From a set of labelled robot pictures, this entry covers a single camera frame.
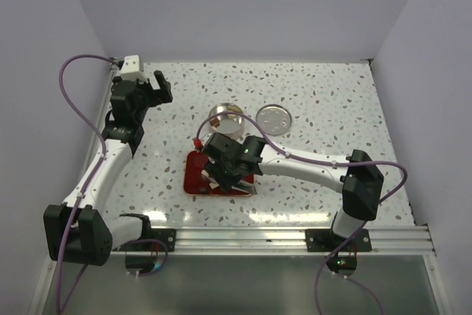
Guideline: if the brown rectangular chocolate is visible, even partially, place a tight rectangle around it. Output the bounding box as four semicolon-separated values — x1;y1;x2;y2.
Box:
209;118;220;127

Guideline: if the tan square Sweet chocolate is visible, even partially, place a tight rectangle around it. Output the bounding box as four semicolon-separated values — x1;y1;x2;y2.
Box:
228;105;241;112

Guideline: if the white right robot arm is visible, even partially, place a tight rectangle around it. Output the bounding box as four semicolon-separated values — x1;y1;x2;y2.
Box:
201;133;384;251

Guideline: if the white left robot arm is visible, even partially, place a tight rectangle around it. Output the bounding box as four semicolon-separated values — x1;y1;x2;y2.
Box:
44;70;173;266

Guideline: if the red rectangular tray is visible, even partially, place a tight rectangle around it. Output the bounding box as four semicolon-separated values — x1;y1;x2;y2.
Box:
183;150;254;197

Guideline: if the round metal tin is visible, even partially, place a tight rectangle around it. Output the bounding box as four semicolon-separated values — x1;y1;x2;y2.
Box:
209;103;245;139

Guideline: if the round metal tin lid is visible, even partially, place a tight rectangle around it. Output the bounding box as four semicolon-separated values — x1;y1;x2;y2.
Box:
256;104;292;136

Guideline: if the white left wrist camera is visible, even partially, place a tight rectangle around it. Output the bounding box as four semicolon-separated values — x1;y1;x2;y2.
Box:
119;55;146;82

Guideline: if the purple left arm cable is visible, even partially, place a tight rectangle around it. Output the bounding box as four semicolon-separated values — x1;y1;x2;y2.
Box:
55;54;170;315

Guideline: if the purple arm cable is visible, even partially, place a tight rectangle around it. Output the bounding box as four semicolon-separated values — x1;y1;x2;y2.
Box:
192;114;409;315
55;54;170;315

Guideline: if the black right base bracket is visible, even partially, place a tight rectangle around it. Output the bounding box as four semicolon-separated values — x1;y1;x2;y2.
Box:
305;228;372;252

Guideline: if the black base bracket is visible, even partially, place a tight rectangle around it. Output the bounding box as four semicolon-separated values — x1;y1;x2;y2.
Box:
119;213;176;253
305;228;372;252

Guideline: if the black left base bracket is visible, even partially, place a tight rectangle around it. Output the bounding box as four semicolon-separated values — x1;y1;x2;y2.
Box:
119;213;176;253

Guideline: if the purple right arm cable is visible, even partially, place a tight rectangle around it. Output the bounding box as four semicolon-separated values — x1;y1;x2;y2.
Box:
192;114;409;315

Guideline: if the aluminium mounting rail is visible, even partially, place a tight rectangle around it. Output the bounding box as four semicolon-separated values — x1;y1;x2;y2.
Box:
110;223;438;256

